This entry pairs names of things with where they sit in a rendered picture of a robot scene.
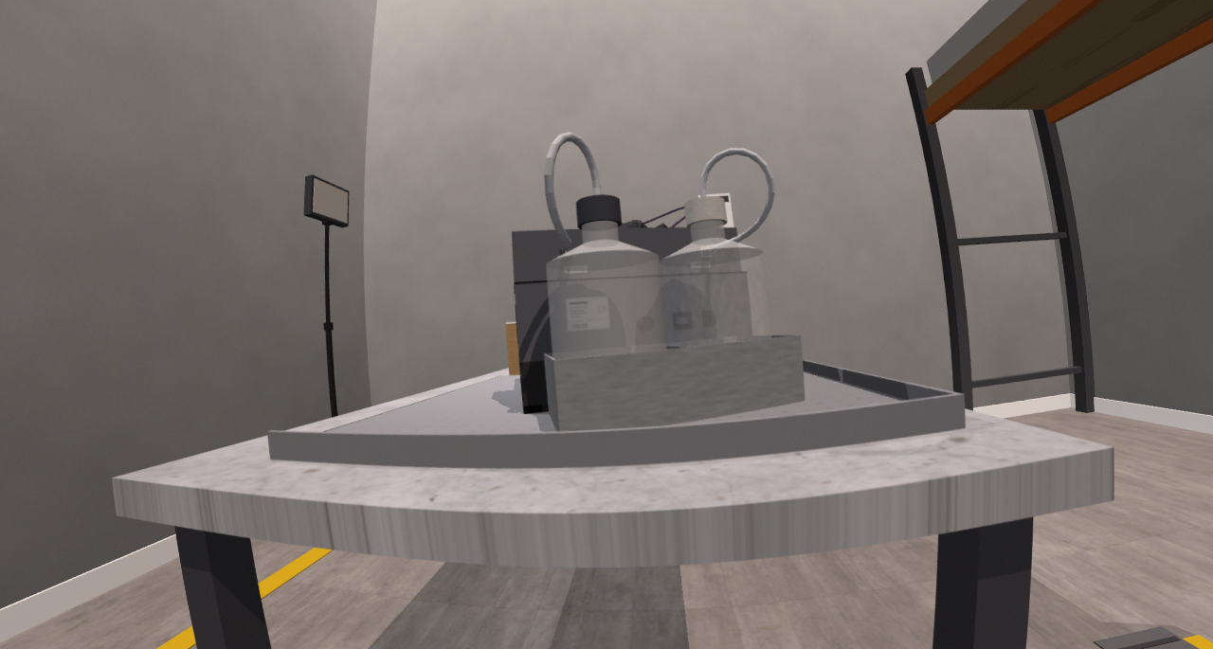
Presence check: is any clear plastic bottle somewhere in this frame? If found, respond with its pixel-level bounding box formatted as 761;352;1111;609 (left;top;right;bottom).
660;197;771;347

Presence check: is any translucent plastic bottle with black cap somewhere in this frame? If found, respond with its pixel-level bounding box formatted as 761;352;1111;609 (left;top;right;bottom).
546;195;667;360

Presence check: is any grey curved hose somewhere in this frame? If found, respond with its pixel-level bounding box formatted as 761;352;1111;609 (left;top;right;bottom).
543;133;600;254
700;149;775;241

